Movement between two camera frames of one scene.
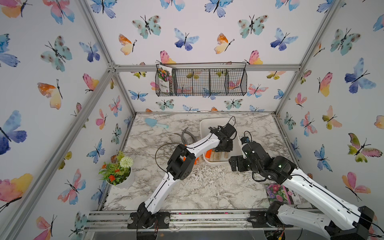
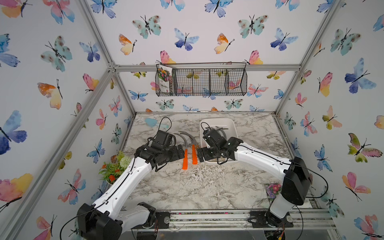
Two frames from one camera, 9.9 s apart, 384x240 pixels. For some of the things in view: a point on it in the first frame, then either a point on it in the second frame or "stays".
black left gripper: (230, 144) to (175, 154)
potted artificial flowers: (120, 174) stays
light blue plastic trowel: (152, 122) stays
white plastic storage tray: (205, 123) stays
